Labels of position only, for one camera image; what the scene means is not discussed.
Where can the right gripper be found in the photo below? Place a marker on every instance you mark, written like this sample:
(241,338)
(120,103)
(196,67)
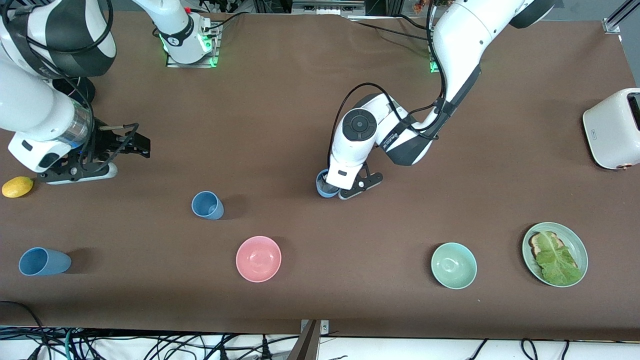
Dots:
(106,145)

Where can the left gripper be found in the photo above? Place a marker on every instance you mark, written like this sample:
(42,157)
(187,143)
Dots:
(322,180)

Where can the short blue cup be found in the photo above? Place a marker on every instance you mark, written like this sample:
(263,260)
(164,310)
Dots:
(209,207)
(320,187)

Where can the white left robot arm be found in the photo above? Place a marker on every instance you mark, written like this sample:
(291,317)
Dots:
(465,35)

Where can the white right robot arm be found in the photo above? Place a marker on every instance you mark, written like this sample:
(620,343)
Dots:
(30,100)

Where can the dark blue saucepan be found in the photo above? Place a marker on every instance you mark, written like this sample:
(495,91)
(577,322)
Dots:
(85,92)

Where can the pink bowl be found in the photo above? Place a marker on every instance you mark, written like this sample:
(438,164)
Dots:
(258,259)

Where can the yellow lemon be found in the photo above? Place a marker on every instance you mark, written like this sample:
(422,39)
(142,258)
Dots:
(17,187)

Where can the tall blue cup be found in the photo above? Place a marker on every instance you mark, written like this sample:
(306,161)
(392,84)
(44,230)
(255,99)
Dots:
(47,262)

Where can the mint green bowl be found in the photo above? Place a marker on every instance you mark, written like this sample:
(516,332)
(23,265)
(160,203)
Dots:
(454,266)

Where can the dark metal pole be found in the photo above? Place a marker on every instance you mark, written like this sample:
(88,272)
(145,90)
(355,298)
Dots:
(306,347)

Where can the orange flower bunch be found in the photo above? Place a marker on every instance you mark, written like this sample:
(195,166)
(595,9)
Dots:
(421,6)

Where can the toast slice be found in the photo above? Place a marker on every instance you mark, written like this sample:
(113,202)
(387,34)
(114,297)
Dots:
(535,246)

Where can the green lettuce leaf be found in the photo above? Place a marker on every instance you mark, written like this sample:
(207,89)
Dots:
(557,262)

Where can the green plate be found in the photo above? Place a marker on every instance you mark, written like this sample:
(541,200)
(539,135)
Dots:
(580,250)

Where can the white toaster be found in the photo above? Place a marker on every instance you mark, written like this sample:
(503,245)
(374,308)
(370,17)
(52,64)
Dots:
(612,135)

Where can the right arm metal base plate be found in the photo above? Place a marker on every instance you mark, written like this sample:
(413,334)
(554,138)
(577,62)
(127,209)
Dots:
(192,65)

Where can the silver table edge bracket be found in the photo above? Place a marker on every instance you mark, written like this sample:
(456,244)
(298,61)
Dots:
(325,327)

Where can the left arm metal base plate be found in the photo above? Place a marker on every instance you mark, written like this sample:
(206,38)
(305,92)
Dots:
(434,67)

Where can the silver aluminium frame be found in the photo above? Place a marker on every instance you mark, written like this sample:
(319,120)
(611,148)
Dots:
(327,7)

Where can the silver aluminium corner rail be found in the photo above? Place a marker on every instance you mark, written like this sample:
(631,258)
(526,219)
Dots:
(611,25)

